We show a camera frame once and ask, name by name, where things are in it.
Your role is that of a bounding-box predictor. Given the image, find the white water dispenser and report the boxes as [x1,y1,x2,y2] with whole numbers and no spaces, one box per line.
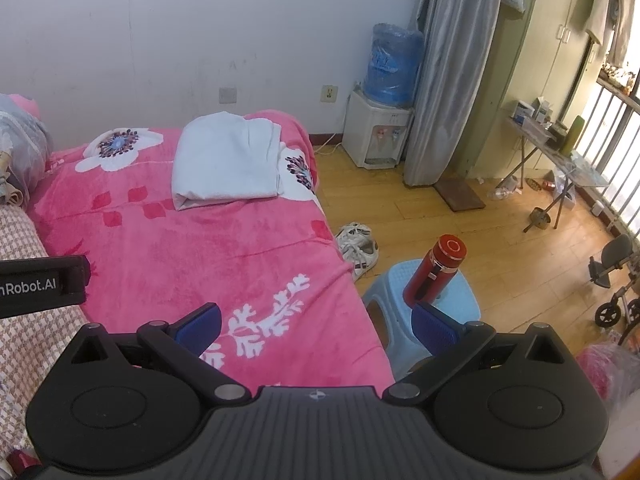
[342,87,416,170]

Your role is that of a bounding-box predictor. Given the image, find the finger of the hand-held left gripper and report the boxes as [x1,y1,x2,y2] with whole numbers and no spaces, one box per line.
[67,255,92,307]

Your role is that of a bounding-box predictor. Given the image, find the pink floral bed blanket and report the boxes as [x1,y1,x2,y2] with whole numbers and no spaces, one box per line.
[25,109,397,397]

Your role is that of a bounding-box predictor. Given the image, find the grey curtain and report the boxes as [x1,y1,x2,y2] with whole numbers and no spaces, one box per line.
[402,0,508,187]

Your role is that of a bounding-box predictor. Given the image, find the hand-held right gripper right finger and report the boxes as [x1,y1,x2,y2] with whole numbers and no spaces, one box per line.
[382,302,571,404]

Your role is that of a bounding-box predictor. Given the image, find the pale yellow cabinet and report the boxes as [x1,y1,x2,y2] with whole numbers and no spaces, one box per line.
[467,0,610,182]

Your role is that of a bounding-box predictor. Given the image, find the pink plastic bag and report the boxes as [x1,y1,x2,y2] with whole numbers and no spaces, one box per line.
[575,341,640,402]

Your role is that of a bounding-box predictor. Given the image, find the dark wooden board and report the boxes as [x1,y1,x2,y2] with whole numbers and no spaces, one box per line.
[433,177,487,213]

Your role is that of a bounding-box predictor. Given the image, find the blue water bottle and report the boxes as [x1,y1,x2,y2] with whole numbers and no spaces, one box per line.
[363,23,426,109]

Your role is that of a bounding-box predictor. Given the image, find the balcony railing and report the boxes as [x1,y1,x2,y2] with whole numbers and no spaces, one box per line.
[577,72,640,243]

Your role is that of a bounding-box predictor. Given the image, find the small boxes on table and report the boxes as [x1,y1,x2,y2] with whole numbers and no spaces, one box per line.
[512,96,555,127]

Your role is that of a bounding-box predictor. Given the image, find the hanging beige garment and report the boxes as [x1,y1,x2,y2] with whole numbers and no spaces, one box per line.
[585,0,635,67]

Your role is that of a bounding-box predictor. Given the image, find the clear plastic bottle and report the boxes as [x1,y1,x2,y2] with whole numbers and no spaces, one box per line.
[487,175,524,202]

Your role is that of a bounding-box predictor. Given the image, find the white power cable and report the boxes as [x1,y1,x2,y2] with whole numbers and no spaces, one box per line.
[312,131,347,157]

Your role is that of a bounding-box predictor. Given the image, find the green bottle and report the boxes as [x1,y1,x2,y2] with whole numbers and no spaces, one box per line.
[560,115,586,157]

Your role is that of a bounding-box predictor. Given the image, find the white sneaker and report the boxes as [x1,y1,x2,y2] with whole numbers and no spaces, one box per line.
[334,222,373,253]
[340,239,380,282]

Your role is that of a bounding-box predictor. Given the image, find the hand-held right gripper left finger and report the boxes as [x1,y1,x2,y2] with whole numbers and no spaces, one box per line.
[70,302,251,404]

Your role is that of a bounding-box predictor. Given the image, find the black wheeled frame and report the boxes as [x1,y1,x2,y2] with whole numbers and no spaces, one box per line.
[587,233,640,332]

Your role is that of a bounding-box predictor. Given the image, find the folding table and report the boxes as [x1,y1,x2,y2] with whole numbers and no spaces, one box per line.
[505,115,613,231]

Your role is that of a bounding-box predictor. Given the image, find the light blue plastic stool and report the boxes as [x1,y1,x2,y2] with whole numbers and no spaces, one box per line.
[361,258,482,382]

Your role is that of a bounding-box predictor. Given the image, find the white button shirt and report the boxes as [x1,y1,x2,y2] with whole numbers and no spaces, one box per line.
[171,111,286,211]

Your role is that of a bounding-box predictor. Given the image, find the red thermos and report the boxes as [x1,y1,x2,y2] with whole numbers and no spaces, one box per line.
[403,234,467,307]

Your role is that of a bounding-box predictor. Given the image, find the beige knit sweater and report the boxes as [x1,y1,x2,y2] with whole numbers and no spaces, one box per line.
[0,206,90,463]

